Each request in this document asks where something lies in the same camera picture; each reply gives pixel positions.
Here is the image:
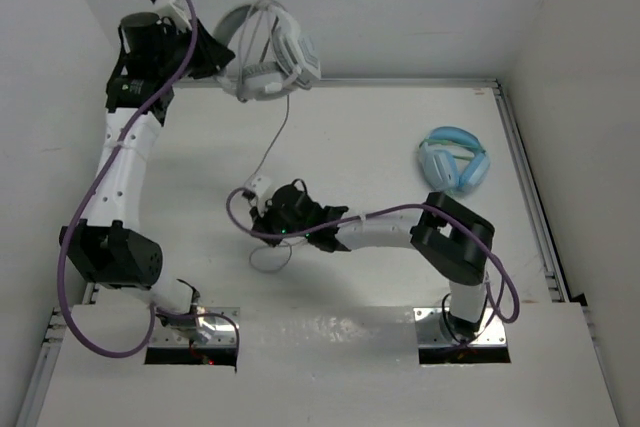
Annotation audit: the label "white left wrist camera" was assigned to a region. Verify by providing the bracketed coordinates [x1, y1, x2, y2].
[152, 0, 192, 32]

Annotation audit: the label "grey headphone cable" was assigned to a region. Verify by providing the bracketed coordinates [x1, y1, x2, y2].
[235, 0, 309, 274]

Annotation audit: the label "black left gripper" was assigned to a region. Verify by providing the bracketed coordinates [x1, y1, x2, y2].
[155, 18, 233, 84]

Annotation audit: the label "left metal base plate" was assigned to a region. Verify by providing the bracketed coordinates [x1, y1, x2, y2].
[149, 306, 240, 348]

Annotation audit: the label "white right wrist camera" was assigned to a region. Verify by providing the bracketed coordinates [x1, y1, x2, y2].
[242, 174, 273, 212]

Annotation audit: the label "metal base plate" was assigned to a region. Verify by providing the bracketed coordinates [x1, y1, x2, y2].
[149, 306, 240, 348]
[413, 307, 508, 349]

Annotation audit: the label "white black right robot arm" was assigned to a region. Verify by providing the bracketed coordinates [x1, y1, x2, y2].
[247, 184, 495, 344]

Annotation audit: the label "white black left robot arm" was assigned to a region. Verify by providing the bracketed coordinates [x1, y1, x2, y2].
[59, 11, 234, 336]

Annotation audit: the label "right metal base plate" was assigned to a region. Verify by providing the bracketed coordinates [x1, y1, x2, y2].
[413, 307, 508, 349]

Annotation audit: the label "light blue headphones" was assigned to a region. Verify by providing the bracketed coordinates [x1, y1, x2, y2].
[417, 126, 491, 196]

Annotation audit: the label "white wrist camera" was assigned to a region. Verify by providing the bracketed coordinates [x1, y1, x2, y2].
[242, 174, 273, 212]
[152, 0, 192, 32]

